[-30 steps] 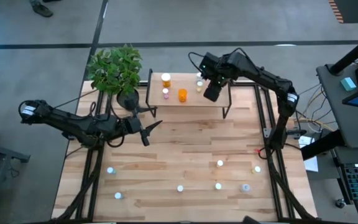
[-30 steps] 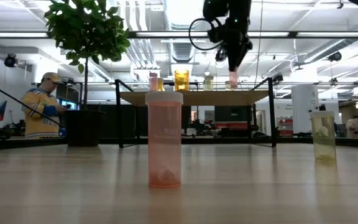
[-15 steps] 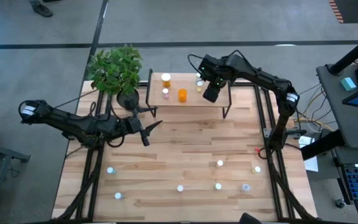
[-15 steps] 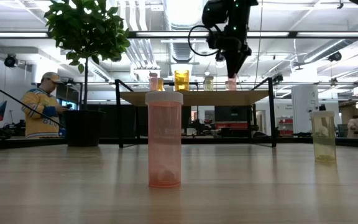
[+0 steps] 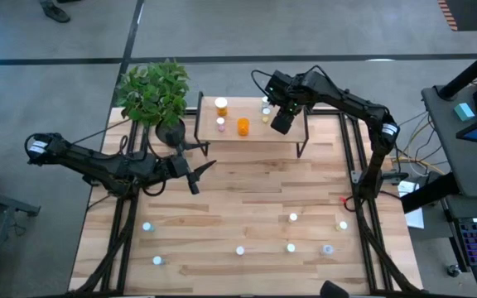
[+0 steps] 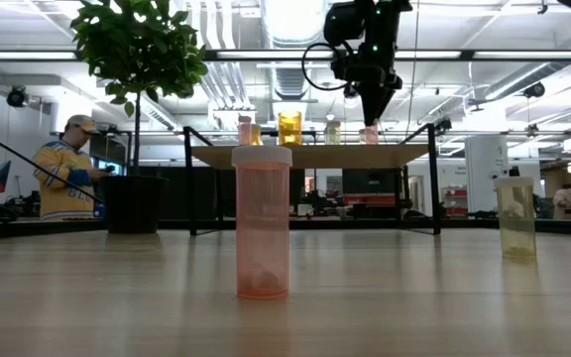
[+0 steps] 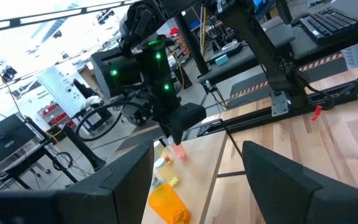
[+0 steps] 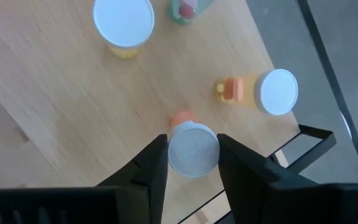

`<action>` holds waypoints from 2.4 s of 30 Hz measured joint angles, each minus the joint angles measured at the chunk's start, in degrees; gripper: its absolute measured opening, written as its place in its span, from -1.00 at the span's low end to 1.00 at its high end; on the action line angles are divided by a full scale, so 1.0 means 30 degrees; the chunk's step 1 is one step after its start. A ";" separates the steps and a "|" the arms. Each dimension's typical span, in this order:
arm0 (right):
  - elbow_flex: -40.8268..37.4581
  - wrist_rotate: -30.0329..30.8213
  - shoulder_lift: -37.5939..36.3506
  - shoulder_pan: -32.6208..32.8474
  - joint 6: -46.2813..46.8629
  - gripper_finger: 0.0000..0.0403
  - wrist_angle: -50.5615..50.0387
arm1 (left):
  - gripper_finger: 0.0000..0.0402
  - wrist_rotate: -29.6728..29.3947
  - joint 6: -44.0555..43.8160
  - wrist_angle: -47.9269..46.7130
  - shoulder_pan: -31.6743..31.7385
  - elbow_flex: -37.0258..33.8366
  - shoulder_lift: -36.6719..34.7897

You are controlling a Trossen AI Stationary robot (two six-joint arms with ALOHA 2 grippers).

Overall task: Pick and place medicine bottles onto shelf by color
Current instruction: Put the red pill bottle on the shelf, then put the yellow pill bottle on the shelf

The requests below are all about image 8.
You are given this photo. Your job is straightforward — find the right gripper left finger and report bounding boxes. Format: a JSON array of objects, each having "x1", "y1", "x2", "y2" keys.
[{"x1": 96, "y1": 134, "x2": 169, "y2": 224}]

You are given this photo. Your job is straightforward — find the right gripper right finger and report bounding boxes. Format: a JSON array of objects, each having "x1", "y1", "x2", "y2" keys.
[{"x1": 218, "y1": 133, "x2": 318, "y2": 224}]

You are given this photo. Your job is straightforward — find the amber bottle with orange tablets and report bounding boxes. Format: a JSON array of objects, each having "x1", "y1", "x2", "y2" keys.
[{"x1": 214, "y1": 68, "x2": 300, "y2": 116}]

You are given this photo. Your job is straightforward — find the yellow white-capped pill bottle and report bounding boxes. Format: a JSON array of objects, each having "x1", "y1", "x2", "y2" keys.
[{"x1": 91, "y1": 0, "x2": 156, "y2": 60}]

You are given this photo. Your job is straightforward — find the green white-capped pill bottle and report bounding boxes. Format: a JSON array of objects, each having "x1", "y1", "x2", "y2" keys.
[{"x1": 167, "y1": 0, "x2": 217, "y2": 26}]

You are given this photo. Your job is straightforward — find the wooden shelf black metal frame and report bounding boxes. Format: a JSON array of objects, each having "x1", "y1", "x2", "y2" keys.
[{"x1": 0, "y1": 0, "x2": 337, "y2": 224}]

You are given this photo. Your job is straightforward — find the salmon white-capped pill bottle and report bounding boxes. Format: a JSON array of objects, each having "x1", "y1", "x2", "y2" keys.
[{"x1": 167, "y1": 110, "x2": 221, "y2": 179}]

